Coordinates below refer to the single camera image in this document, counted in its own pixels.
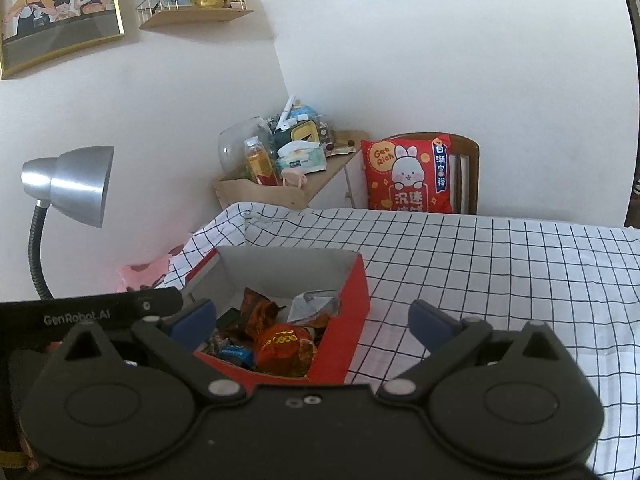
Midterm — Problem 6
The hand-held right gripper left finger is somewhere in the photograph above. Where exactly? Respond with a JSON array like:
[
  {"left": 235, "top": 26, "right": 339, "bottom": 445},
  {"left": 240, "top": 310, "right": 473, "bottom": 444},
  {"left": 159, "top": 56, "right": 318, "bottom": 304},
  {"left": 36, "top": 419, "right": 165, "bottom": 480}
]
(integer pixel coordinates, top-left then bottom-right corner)
[{"left": 45, "top": 297, "right": 248, "bottom": 401}]

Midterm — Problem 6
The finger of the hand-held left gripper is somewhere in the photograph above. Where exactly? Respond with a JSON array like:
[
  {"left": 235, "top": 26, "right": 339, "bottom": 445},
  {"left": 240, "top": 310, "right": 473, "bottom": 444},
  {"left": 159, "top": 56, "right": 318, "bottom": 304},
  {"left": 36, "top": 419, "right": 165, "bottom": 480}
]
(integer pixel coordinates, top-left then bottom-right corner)
[{"left": 125, "top": 287, "right": 184, "bottom": 317}]

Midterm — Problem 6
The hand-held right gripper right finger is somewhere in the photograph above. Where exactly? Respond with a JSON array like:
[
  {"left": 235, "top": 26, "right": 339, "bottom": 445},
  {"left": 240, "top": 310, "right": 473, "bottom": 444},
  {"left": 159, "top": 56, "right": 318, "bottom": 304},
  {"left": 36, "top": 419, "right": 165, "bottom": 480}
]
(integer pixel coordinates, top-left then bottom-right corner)
[{"left": 377, "top": 299, "right": 578, "bottom": 401}]

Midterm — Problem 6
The dark green snack packet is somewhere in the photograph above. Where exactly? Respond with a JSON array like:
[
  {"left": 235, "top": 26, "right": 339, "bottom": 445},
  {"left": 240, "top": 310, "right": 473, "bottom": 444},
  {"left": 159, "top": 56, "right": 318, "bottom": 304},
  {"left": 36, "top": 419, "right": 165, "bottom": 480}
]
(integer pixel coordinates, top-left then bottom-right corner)
[{"left": 216, "top": 307, "right": 246, "bottom": 331}]

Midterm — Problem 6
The blue snack packet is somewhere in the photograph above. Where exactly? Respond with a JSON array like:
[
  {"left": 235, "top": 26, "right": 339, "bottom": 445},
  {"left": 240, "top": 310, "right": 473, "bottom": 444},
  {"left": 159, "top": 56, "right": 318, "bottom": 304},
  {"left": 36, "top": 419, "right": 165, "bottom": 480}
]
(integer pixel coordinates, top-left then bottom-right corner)
[{"left": 217, "top": 345, "right": 256, "bottom": 368}]

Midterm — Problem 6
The orange brown snack packet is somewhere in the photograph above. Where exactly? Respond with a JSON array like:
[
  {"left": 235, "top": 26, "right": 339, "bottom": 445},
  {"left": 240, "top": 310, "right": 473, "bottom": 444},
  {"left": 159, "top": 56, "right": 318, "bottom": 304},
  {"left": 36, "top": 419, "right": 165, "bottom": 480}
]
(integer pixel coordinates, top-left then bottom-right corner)
[{"left": 237, "top": 286, "right": 288, "bottom": 341}]

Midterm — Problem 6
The red cardboard box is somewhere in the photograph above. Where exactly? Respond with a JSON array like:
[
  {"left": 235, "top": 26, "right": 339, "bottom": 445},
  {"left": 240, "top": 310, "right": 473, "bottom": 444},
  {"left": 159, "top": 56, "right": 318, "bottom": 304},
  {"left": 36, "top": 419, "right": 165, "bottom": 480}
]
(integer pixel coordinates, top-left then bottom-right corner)
[{"left": 180, "top": 246, "right": 371, "bottom": 386}]

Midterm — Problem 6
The red snack packet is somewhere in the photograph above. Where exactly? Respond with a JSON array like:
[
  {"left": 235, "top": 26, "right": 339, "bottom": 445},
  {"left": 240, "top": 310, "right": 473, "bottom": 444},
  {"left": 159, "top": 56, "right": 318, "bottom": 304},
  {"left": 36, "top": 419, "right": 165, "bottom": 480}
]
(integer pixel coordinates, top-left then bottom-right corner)
[{"left": 252, "top": 322, "right": 321, "bottom": 378}]

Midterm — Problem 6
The white checked tablecloth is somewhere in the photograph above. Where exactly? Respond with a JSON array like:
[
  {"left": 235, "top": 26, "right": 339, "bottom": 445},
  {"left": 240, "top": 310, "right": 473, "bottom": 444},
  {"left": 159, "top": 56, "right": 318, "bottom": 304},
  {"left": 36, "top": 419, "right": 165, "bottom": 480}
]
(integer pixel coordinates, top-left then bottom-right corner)
[{"left": 162, "top": 201, "right": 640, "bottom": 480}]

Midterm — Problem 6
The silver desk lamp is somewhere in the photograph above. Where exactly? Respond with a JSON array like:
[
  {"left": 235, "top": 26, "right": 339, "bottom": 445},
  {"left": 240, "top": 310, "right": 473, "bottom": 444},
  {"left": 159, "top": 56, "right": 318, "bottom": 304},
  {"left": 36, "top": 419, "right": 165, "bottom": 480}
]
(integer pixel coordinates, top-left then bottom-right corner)
[{"left": 21, "top": 146, "right": 116, "bottom": 301}]

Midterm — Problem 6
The red rabbit print cushion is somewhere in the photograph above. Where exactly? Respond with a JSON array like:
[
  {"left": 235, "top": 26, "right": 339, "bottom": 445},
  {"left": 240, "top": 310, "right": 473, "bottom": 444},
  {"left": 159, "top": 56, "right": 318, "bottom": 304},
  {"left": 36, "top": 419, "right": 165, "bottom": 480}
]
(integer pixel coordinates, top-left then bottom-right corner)
[{"left": 360, "top": 132, "right": 456, "bottom": 215}]

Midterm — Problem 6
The wooden chair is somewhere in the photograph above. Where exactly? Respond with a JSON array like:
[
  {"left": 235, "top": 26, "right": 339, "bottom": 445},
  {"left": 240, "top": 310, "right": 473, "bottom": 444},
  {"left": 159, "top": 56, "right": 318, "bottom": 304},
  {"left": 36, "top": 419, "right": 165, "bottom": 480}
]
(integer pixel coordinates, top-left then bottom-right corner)
[{"left": 385, "top": 132, "right": 481, "bottom": 216}]

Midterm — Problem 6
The orange drink bottle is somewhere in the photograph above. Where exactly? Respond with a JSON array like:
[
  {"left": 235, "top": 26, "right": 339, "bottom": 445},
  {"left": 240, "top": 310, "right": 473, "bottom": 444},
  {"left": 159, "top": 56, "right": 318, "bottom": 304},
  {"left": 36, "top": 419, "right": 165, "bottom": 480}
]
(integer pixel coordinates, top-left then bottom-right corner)
[{"left": 244, "top": 136, "right": 280, "bottom": 187}]

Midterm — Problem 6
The clear glass jar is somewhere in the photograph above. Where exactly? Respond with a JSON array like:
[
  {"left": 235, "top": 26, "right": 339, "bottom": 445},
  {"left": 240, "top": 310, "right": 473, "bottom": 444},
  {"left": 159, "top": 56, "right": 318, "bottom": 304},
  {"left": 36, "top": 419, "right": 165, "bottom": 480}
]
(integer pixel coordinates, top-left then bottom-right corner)
[{"left": 218, "top": 116, "right": 273, "bottom": 176}]

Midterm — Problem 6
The light wooden side cabinet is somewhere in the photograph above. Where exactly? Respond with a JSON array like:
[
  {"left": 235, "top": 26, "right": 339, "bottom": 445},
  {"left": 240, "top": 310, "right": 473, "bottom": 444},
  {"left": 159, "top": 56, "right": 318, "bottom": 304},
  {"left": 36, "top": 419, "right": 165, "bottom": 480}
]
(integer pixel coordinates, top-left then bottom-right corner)
[{"left": 214, "top": 130, "right": 371, "bottom": 210}]

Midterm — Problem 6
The pale green tissue pack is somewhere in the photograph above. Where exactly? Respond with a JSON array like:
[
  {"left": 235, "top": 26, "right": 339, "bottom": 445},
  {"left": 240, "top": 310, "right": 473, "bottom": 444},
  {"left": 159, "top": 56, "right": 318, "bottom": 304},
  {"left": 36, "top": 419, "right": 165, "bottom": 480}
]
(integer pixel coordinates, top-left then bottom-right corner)
[{"left": 274, "top": 141, "right": 328, "bottom": 175}]

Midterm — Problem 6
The dark green desk clock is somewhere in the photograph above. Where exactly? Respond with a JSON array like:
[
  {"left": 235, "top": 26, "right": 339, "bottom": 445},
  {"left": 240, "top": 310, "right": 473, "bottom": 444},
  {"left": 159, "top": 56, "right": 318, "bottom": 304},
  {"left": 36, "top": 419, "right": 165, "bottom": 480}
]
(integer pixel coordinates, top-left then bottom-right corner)
[{"left": 272, "top": 120, "right": 321, "bottom": 147}]

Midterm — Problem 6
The gold framed family picture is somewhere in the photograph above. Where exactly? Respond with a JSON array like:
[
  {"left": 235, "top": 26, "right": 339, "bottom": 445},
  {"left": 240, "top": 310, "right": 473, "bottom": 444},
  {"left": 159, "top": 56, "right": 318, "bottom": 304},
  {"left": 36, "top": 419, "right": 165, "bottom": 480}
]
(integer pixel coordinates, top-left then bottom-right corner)
[{"left": 0, "top": 0, "right": 125, "bottom": 80}]

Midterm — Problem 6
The wooden wall shelf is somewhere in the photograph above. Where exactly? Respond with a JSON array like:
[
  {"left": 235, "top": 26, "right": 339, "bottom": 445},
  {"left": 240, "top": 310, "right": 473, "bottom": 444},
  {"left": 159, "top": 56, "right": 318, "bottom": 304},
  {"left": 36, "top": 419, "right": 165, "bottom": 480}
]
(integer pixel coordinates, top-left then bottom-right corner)
[{"left": 135, "top": 0, "right": 254, "bottom": 30}]

